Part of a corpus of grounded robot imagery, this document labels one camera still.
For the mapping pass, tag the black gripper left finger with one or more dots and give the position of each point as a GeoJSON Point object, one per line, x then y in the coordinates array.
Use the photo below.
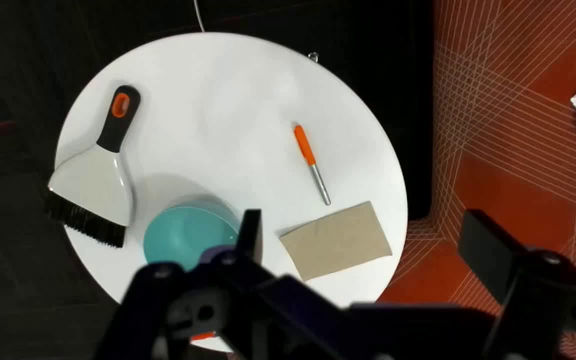
{"type": "Point", "coordinates": [251, 232]}

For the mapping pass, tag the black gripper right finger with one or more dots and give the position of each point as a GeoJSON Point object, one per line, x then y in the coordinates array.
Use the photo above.
{"type": "Point", "coordinates": [491, 251]}

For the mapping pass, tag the orange and grey marker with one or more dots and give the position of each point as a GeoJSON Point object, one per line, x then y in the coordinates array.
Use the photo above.
{"type": "Point", "coordinates": [306, 150]}

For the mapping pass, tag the brown cloth napkin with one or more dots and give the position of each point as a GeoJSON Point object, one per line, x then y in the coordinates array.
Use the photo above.
{"type": "Point", "coordinates": [334, 240]}

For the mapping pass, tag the orange line-patterned sofa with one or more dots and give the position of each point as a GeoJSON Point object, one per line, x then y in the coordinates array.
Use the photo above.
{"type": "Point", "coordinates": [501, 133]}

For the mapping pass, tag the teal bowl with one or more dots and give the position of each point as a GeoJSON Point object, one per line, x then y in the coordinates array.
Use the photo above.
{"type": "Point", "coordinates": [181, 234]}

